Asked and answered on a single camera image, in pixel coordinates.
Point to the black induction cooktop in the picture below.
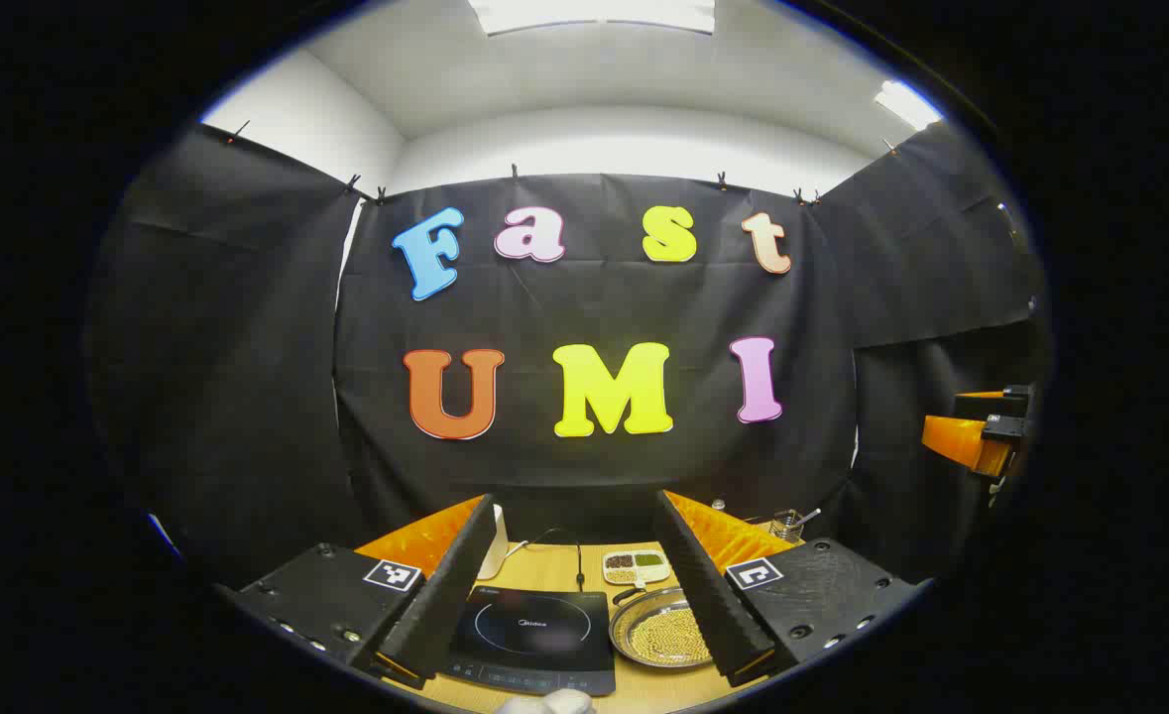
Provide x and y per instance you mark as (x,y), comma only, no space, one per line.
(534,630)

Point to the metal spoon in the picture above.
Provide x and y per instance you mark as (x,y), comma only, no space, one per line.
(810,515)

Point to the rectangular ceiling light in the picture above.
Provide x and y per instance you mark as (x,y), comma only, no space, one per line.
(906,104)

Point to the pile of soybeans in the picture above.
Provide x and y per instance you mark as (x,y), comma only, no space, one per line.
(668,635)

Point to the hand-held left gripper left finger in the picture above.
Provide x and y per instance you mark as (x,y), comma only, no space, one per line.
(445,595)

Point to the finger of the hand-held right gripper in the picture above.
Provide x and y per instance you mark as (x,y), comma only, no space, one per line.
(956,441)
(991,402)

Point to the white toaster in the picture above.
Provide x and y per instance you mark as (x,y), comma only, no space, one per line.
(495,545)

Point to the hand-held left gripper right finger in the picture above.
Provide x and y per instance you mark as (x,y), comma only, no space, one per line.
(708,595)

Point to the stainless steel pot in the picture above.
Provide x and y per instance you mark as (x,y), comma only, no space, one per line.
(643,645)

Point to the white divided bean tray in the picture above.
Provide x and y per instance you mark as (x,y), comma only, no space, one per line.
(634,567)

